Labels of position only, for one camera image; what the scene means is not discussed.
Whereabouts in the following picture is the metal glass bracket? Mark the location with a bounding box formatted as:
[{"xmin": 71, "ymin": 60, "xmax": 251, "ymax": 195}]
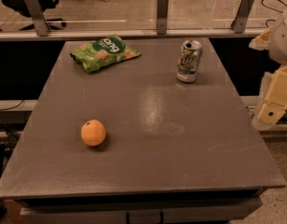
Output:
[
  {"xmin": 231, "ymin": 0, "xmax": 254, "ymax": 34},
  {"xmin": 24, "ymin": 0, "xmax": 50, "ymax": 36},
  {"xmin": 157, "ymin": 0, "xmax": 169, "ymax": 35}
]

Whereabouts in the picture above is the silver green 7up can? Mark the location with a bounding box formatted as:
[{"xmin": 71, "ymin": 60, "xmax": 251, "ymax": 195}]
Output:
[{"xmin": 176, "ymin": 40, "xmax": 203, "ymax": 83}]

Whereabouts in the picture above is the black office chair left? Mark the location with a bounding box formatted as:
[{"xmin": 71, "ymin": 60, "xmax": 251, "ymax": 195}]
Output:
[{"xmin": 2, "ymin": 0, "xmax": 66, "ymax": 32}]

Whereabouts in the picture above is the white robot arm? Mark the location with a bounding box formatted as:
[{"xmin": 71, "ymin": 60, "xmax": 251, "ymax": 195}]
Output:
[{"xmin": 249, "ymin": 8, "xmax": 287, "ymax": 131}]

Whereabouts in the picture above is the green snack chip bag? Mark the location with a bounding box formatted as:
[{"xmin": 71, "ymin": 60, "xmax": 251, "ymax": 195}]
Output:
[{"xmin": 70, "ymin": 35, "xmax": 141, "ymax": 73}]

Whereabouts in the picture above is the orange fruit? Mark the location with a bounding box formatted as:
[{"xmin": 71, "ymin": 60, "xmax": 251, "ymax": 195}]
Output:
[{"xmin": 81, "ymin": 119, "xmax": 106, "ymax": 147}]

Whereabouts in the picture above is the left metal glass bracket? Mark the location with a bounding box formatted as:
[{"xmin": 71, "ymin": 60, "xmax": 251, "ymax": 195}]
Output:
[{"xmin": 24, "ymin": 0, "xmax": 50, "ymax": 36}]

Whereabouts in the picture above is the glass barrier panel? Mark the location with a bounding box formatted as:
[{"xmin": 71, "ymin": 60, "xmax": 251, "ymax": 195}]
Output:
[{"xmin": 0, "ymin": 0, "xmax": 287, "ymax": 33}]

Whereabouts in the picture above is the right metal glass bracket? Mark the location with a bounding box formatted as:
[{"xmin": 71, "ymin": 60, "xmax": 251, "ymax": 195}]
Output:
[{"xmin": 231, "ymin": 0, "xmax": 254, "ymax": 34}]

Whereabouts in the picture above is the middle metal glass bracket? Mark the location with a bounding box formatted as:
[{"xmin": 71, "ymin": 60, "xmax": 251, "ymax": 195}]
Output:
[{"xmin": 157, "ymin": 0, "xmax": 169, "ymax": 35}]

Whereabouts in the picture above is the black floor cable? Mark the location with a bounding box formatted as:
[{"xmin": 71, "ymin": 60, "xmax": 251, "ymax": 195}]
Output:
[{"xmin": 258, "ymin": 0, "xmax": 287, "ymax": 27}]

